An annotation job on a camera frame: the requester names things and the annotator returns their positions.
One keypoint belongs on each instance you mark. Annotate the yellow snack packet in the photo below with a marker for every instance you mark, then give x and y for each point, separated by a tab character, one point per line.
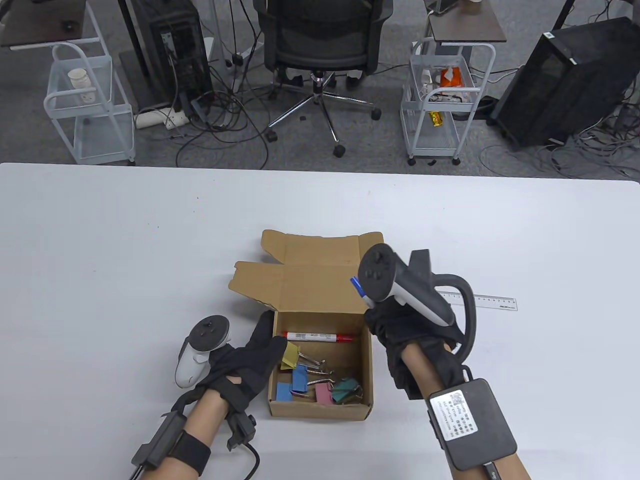
436	119

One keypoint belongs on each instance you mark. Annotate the green binder clip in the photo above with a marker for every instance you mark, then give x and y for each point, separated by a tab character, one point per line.
345	391

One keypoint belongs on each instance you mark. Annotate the grey white handheld controller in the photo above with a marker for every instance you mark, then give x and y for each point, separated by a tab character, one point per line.
187	367
380	270

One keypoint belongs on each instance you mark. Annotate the person's right hand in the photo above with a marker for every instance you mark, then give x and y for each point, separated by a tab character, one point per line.
395	325

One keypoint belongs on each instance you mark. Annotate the white power strip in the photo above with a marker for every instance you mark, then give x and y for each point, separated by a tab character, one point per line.
155	118

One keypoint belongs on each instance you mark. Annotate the person's right forearm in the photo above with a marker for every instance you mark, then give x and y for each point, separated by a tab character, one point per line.
422	370

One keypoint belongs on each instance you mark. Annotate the brown cardboard mailer box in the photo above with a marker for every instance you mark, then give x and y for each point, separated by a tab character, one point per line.
310	285

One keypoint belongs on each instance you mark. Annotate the blue binder clip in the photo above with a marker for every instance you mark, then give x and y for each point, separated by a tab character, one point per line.
283	392
300	378

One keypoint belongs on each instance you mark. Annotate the person's left hand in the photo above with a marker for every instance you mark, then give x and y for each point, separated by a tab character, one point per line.
245	365

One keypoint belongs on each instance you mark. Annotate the clear plastic ruler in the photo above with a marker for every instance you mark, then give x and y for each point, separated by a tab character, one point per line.
495	301

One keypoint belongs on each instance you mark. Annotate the white power adapter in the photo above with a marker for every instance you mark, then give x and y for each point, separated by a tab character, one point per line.
89	96

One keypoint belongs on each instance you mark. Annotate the black mesh office chair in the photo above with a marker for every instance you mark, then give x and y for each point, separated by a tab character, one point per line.
322	35

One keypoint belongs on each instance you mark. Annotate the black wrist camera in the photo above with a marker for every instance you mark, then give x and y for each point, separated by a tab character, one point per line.
242	430

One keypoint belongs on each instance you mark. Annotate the black mesh computer tower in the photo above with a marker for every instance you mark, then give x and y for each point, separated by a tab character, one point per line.
565	85

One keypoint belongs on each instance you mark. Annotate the pink binder clip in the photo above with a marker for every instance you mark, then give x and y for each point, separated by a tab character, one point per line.
323	394

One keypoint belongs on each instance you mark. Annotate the orange snack packet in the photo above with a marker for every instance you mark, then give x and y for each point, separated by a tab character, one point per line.
451	77

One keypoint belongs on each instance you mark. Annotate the black wrist sensor box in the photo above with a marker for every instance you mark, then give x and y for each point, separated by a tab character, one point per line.
160	440
480	425

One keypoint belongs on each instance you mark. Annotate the blue marker pen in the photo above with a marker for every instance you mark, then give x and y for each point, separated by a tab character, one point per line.
359	287

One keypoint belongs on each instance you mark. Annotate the open black computer tower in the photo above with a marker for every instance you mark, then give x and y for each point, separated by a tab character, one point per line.
180	50

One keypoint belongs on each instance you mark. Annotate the white paper cup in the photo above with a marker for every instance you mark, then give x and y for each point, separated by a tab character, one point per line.
78	80

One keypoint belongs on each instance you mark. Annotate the red marker pen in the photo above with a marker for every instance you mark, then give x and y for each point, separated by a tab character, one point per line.
315	336

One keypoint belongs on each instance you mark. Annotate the small brown desk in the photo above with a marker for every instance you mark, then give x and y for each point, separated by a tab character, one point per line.
465	27

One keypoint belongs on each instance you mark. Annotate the yellow binder clip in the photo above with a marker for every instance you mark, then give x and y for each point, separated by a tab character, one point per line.
291	357

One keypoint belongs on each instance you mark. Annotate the dark wooden desk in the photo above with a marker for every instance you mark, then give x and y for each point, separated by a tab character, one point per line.
35	20

